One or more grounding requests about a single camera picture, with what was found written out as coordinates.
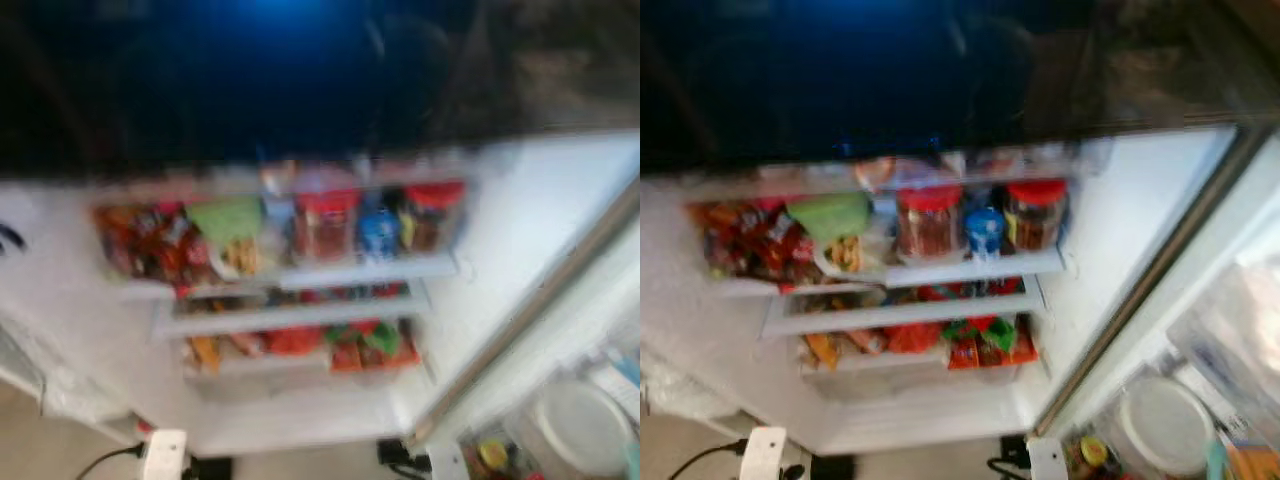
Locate red green snack packets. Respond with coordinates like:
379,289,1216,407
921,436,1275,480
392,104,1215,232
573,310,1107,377
944,314,1040,370
328,319,422,374

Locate red snack packets bundle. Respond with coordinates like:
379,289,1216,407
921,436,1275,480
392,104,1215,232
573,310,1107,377
93,203,217,288
688,199,817,283

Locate orange snack packet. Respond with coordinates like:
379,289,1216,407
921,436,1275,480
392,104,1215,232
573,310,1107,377
803,332,843,370
185,336,223,373

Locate dark red lid jar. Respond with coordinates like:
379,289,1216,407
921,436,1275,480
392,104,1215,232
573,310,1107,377
1004,179,1070,252
404,182,467,252

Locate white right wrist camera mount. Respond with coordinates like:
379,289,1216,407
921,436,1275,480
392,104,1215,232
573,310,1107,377
428,441,471,480
1027,437,1070,480

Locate round white plate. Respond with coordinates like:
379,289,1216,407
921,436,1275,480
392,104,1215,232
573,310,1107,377
1116,374,1217,478
530,380,637,478

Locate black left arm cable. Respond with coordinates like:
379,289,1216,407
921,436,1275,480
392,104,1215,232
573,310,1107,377
75,444,147,480
668,440,747,480

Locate white fridge door shelf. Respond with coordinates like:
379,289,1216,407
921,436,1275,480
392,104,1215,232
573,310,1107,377
714,248,1067,300
150,283,433,342
800,343,1043,387
762,278,1047,339
182,345,431,386
118,253,463,302

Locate clear plastic bag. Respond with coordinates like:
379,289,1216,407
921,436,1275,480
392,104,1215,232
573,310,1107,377
1168,253,1280,403

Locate red snack packet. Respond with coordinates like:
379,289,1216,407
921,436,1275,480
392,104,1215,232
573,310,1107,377
264,326,323,357
884,321,943,354

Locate wide red lid jar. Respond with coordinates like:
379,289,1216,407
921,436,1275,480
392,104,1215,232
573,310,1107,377
292,189,362,264
896,184,967,264

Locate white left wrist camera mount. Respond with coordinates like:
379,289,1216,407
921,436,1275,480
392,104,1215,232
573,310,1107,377
740,427,789,480
140,430,189,480

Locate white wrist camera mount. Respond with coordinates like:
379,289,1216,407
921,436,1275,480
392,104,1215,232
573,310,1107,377
428,441,471,480
1027,437,1070,480
740,427,789,480
140,430,189,480

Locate green topped snack bag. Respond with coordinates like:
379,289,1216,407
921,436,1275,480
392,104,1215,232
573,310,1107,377
186,196,267,278
786,192,874,275

